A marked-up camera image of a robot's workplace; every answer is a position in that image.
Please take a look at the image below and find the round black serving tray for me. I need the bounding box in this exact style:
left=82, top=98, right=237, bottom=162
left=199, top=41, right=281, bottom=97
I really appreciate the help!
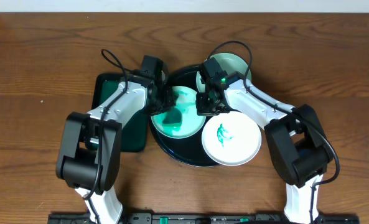
left=149, top=65, right=218, bottom=167

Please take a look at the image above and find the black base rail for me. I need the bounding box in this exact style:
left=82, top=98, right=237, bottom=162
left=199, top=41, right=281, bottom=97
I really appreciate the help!
left=47, top=213, right=360, bottom=224

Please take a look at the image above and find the white plate with green stain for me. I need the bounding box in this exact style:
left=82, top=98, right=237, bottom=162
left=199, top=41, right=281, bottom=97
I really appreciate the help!
left=202, top=111, right=261, bottom=166

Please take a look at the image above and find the green scrub sponge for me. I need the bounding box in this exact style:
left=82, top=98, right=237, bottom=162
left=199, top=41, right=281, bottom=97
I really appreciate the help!
left=162, top=108, right=182, bottom=126

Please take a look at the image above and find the black rectangular water tray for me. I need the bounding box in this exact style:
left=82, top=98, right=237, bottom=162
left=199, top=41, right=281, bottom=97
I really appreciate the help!
left=91, top=73, right=148, bottom=152

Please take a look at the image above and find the pale green plate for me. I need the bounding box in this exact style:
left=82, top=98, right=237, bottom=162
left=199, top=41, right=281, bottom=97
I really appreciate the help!
left=195, top=53, right=248, bottom=93

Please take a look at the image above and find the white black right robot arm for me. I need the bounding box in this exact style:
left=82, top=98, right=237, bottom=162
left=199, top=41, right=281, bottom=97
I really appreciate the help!
left=196, top=78, right=339, bottom=223

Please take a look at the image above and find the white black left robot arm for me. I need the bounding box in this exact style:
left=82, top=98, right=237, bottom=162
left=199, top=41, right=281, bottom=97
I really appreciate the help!
left=55, top=69, right=175, bottom=223

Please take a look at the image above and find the light green plate with stain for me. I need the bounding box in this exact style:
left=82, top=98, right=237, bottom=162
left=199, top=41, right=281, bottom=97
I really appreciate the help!
left=151, top=86, right=206, bottom=139

